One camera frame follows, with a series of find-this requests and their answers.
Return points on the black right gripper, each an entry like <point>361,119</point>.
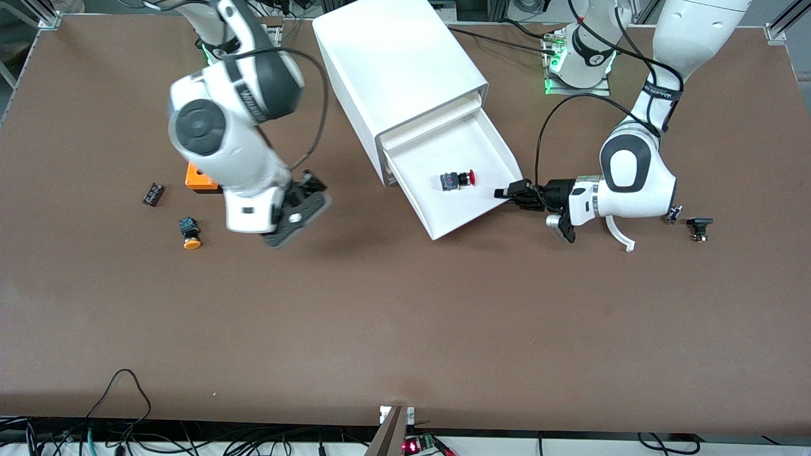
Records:
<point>308,184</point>

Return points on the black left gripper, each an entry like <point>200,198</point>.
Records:
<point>555,193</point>

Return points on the white plastic drawer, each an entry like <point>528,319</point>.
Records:
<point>456,212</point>
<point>431,123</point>

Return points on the red mushroom push button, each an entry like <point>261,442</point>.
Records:
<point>451,182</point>

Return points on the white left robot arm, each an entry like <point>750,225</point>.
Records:
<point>633,171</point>

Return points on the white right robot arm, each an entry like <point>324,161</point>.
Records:
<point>215,139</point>

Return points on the orange mushroom push button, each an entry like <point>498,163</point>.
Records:
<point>191,242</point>

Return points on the white drawer cabinet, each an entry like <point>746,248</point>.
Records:
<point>393,57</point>

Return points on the small chrome metal fitting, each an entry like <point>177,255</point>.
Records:
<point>673,215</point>

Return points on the small black terminal block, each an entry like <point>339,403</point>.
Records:
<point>153,194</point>

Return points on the circuit board with red light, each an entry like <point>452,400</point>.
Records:
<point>415,446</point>

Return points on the orange button enclosure box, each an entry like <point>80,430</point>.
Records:
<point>196,180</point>

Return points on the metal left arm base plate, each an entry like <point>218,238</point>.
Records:
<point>595,92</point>

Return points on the black flat-head switch part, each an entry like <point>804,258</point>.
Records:
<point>699,222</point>

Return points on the brown slanted post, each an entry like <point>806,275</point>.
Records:
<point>389,437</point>

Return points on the aluminium frame corner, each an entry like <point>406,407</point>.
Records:
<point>780,28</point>
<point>49,19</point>

